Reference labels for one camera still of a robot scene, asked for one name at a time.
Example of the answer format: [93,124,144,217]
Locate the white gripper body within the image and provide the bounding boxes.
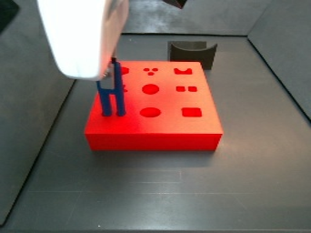
[36,0,128,81]

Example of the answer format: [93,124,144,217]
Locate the blue square-circle peg object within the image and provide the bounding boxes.
[96,57,127,117]

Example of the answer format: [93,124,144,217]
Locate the black object top edge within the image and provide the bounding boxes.
[163,0,187,9]

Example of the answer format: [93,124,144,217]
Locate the dark grey curved holder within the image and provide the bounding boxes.
[168,41,217,70]

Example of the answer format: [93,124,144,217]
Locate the red shape sorter box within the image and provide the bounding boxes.
[85,61,223,150]

